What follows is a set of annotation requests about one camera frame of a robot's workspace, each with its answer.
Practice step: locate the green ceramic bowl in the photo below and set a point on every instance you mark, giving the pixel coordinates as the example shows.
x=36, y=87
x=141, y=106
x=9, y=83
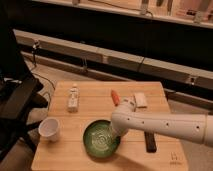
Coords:
x=98, y=141

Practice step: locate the white tube bottle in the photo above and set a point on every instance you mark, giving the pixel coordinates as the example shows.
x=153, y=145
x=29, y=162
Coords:
x=73, y=99

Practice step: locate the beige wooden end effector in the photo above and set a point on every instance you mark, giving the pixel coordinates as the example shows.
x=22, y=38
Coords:
x=114, y=135

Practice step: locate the black chair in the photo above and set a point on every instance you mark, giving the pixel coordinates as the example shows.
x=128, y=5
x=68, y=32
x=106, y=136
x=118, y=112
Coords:
x=19, y=92

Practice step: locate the black remote control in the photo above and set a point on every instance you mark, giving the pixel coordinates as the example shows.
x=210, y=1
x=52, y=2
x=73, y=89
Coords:
x=150, y=142

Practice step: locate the orange carrot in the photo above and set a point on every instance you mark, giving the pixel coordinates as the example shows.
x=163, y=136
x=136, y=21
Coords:
x=115, y=98

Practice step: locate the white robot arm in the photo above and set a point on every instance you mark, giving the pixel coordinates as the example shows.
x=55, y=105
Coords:
x=195, y=128

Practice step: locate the white rectangular block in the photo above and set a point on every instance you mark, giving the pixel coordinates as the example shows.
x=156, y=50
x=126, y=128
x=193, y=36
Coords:
x=140, y=100

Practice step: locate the white paper cup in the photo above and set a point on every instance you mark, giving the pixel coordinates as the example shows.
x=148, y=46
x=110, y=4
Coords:
x=49, y=129

